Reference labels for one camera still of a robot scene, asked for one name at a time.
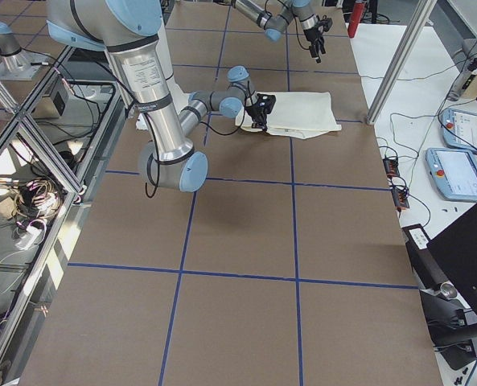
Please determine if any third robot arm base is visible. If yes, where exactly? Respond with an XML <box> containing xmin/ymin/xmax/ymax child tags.
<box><xmin>0</xmin><ymin>22</ymin><xmax>47</xmax><ymax>80</ymax></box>

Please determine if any near blue teach pendant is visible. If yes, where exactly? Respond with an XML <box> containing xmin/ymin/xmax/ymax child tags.
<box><xmin>426</xmin><ymin>148</ymin><xmax>477</xmax><ymax>202</ymax></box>

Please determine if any aluminium lattice frame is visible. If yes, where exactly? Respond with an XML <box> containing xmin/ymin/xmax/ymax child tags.
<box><xmin>0</xmin><ymin>37</ymin><xmax>124</xmax><ymax>385</ymax></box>

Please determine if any aluminium frame post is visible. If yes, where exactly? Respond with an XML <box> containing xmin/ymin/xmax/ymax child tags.
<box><xmin>366</xmin><ymin>0</ymin><xmax>438</xmax><ymax>125</ymax></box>

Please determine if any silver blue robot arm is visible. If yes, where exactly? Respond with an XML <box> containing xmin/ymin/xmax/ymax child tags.
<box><xmin>222</xmin><ymin>0</ymin><xmax>333</xmax><ymax>63</ymax></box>
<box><xmin>47</xmin><ymin>1</ymin><xmax>276</xmax><ymax>192</ymax></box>

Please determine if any orange black electronics board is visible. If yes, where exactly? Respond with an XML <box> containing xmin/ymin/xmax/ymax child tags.
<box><xmin>383</xmin><ymin>157</ymin><xmax>401</xmax><ymax>178</ymax></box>

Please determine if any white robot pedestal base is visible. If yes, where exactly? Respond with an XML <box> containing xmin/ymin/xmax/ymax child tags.
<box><xmin>135</xmin><ymin>23</ymin><xmax>195</xmax><ymax>132</ymax></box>

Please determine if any cream long-sleeve cat shirt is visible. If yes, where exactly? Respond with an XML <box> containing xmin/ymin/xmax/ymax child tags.
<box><xmin>235</xmin><ymin>91</ymin><xmax>343</xmax><ymax>141</ymax></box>

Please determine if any blue teach pendant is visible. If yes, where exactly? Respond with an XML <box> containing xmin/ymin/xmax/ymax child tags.
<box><xmin>426</xmin><ymin>148</ymin><xmax>477</xmax><ymax>202</ymax></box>
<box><xmin>439</xmin><ymin>108</ymin><xmax>477</xmax><ymax>153</ymax></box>

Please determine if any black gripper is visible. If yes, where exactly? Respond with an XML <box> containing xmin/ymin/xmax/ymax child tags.
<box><xmin>302</xmin><ymin>15</ymin><xmax>333</xmax><ymax>64</ymax></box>
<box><xmin>245</xmin><ymin>93</ymin><xmax>276</xmax><ymax>132</ymax></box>

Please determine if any red fire extinguisher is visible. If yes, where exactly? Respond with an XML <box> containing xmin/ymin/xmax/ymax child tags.
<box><xmin>347</xmin><ymin>0</ymin><xmax>365</xmax><ymax>39</ymax></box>

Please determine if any far blue teach pendant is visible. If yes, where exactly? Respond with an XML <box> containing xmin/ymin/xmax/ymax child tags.
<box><xmin>439</xmin><ymin>108</ymin><xmax>477</xmax><ymax>153</ymax></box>

